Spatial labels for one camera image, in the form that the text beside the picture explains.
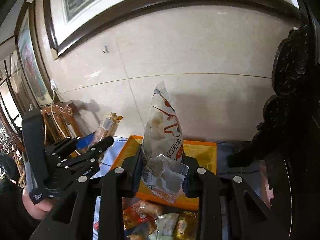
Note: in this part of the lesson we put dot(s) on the small framed picture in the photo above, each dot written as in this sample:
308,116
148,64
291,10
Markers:
30,64

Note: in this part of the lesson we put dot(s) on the orange storage box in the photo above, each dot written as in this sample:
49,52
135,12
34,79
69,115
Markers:
204,152

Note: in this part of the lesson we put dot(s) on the white translucent snack bag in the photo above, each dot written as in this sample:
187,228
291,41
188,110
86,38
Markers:
162,148

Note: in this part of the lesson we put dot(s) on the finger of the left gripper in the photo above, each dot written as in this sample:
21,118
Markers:
87,163
69,145

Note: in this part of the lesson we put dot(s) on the blue tablecloth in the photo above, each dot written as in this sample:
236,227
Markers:
250,174

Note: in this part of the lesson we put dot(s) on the carved brown wooden chair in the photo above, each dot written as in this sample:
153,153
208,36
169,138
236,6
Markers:
59,122

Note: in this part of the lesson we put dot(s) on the golden yellow snack bag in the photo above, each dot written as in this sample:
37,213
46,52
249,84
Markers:
186,226

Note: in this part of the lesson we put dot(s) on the red snack bag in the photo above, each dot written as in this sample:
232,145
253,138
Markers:
141,212

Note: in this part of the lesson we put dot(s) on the person's hand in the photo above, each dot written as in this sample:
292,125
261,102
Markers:
37,211

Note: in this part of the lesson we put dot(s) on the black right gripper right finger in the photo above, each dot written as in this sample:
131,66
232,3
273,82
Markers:
231,204

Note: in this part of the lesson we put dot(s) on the rice cracker packet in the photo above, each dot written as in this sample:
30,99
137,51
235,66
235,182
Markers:
107,128

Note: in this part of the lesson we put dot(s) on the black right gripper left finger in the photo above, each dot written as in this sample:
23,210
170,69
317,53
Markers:
75,220

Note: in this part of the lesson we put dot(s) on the carved dark wooden furniture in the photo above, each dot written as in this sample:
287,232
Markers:
288,138

